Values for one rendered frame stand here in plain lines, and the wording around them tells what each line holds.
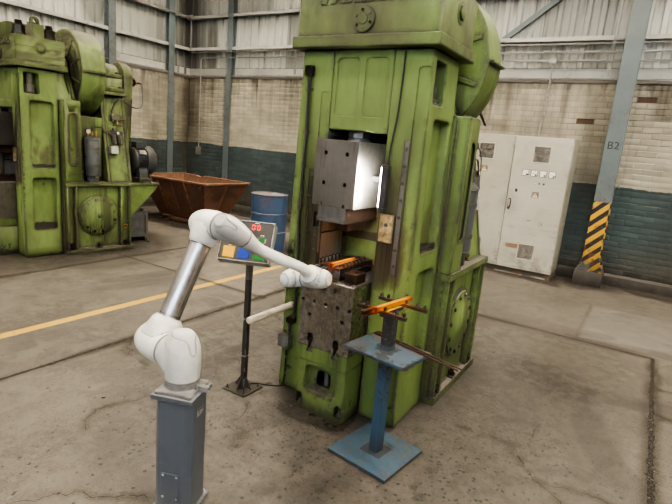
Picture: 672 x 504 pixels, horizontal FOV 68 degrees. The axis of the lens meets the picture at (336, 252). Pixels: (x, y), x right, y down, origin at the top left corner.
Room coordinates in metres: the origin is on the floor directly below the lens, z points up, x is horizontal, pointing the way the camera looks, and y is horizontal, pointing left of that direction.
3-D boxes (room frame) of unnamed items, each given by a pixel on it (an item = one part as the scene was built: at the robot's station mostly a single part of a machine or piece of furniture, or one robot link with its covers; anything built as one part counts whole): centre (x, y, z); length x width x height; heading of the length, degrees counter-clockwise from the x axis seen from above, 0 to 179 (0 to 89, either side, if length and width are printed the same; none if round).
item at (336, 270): (3.22, -0.06, 0.96); 0.42 x 0.20 x 0.09; 149
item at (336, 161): (3.19, -0.09, 1.56); 0.42 x 0.39 x 0.40; 149
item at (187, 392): (2.08, 0.62, 0.63); 0.22 x 0.18 x 0.06; 79
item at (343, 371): (3.20, -0.11, 0.23); 0.55 x 0.37 x 0.47; 149
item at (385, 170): (2.99, -0.26, 1.83); 0.07 x 0.04 x 0.90; 59
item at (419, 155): (3.15, -0.46, 1.15); 0.44 x 0.26 x 2.30; 149
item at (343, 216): (3.22, -0.06, 1.32); 0.42 x 0.20 x 0.10; 149
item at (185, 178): (9.75, 2.88, 0.42); 1.89 x 1.20 x 0.85; 59
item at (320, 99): (3.49, 0.11, 1.15); 0.44 x 0.26 x 2.30; 149
